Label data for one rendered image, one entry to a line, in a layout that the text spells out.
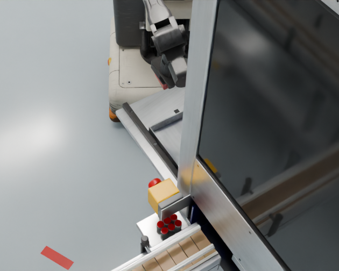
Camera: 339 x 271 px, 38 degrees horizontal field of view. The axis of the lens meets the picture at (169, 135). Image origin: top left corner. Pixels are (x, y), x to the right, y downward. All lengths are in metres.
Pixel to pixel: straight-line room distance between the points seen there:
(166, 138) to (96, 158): 1.07
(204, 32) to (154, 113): 0.81
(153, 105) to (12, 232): 1.11
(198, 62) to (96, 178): 1.68
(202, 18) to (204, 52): 0.07
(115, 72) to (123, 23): 0.26
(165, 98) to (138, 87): 0.85
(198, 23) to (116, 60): 1.80
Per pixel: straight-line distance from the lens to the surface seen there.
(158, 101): 1.72
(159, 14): 1.30
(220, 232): 1.29
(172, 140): 1.62
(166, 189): 1.34
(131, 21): 2.62
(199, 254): 1.33
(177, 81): 1.29
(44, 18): 3.45
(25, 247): 2.46
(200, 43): 0.94
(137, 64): 2.68
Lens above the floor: 2.19
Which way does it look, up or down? 54 degrees down
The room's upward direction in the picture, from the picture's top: 3 degrees clockwise
